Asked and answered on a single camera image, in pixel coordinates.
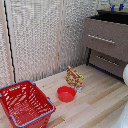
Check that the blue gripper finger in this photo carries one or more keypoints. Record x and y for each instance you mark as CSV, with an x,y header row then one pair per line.
x,y
112,7
121,6

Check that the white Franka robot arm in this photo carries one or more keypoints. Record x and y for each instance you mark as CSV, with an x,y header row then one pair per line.
x,y
126,75

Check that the brown drawer cabinet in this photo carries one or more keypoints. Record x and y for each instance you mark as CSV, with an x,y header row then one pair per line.
x,y
106,48

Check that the yellow red snack bag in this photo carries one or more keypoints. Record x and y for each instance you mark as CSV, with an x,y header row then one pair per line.
x,y
74,77

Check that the small clear bottle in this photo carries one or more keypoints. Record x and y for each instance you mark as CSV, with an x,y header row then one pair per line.
x,y
79,89

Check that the red plastic bowl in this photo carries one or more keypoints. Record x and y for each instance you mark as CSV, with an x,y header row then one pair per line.
x,y
66,94

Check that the red basket with blue rim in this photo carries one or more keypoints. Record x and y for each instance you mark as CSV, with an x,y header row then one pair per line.
x,y
25,105

